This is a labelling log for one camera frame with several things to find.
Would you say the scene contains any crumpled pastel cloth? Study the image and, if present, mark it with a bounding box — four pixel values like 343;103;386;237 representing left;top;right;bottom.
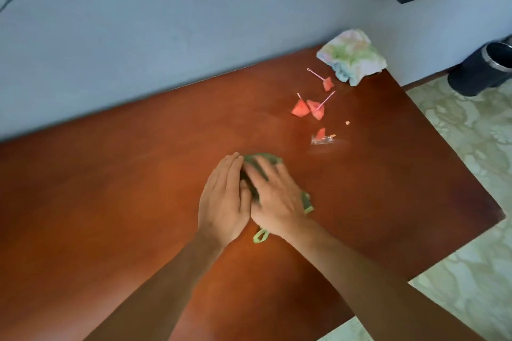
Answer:
316;29;388;87

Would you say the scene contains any watermelon piece on short pick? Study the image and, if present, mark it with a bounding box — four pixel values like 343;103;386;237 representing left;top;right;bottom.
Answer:
291;92;310;118

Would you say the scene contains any person's left hand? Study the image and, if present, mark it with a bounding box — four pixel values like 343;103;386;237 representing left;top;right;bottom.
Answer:
198;152;253;250

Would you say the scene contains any watermelon piece on looped pick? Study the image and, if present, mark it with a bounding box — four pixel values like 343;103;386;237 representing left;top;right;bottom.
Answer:
307;68;334;92

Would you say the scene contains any watermelon piece on long pick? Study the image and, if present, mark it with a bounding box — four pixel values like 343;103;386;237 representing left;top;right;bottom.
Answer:
306;91;337;121

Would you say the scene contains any black cylindrical bin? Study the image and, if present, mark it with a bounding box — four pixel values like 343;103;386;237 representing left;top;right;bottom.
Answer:
447;35;512;97

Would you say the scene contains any person's left forearm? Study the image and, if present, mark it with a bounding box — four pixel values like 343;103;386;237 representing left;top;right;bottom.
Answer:
83;229;229;341

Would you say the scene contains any person's right forearm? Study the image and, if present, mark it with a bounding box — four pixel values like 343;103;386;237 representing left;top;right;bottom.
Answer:
280;217;488;341

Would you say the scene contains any person's right hand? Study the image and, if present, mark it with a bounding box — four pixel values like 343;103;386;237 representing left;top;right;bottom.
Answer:
242;155;316;239

